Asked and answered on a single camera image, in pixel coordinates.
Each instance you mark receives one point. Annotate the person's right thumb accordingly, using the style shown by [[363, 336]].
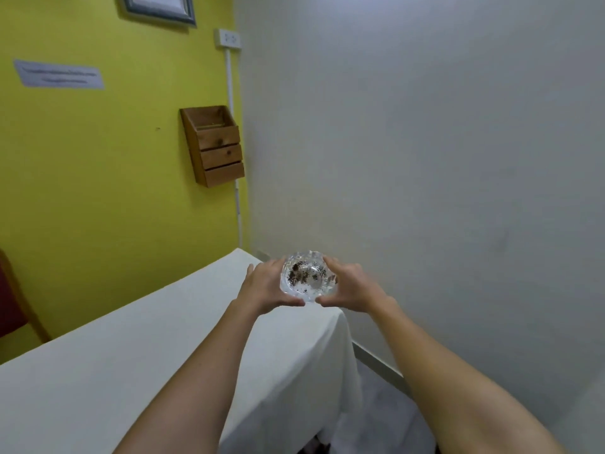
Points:
[[328, 300]]

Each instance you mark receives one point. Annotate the dark ash residue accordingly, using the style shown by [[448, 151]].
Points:
[[302, 273]]

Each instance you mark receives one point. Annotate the person's left forearm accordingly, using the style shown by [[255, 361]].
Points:
[[196, 380]]

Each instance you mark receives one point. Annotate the person's right forearm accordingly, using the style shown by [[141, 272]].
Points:
[[451, 387]]

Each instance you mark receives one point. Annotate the grey framed picture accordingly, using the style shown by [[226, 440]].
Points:
[[158, 7]]

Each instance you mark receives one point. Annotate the white tablecloth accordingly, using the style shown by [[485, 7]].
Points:
[[156, 359]]

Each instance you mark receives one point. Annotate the clear glass ashtray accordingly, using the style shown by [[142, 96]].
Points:
[[308, 277]]

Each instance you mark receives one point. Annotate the person's left hand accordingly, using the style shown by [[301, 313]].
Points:
[[263, 287]]

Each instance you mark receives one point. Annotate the grey wall sign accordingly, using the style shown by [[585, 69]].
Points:
[[58, 74]]

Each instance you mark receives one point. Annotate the wooden chair with red cushion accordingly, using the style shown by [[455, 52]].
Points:
[[16, 302]]

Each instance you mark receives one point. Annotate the person's left thumb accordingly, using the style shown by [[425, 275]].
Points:
[[289, 302]]

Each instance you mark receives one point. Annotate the white wall socket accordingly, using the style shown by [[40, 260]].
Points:
[[227, 39]]

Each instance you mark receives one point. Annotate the person's right hand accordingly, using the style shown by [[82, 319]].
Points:
[[352, 288]]

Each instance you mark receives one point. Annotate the wooden wall holder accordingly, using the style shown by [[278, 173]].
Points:
[[212, 145]]

